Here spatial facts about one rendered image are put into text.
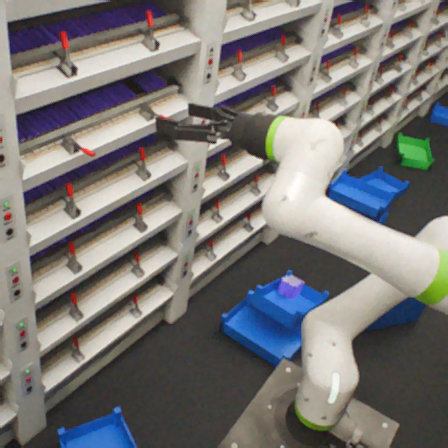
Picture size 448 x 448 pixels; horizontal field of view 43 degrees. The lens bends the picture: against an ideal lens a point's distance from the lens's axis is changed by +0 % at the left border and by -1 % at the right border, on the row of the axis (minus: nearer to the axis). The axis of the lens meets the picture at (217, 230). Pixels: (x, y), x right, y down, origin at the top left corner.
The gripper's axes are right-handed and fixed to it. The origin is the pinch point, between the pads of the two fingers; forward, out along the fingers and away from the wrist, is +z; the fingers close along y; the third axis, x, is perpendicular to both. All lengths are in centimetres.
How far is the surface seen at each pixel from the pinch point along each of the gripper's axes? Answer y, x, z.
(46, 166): -22.9, -8.3, 21.2
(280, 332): 57, -107, 6
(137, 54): 6.7, 10.8, 18.0
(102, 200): -4.5, -26.4, 26.1
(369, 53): 170, -24, 27
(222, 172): 55, -42, 30
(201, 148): 36, -25, 24
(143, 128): 8.8, -9.3, 20.9
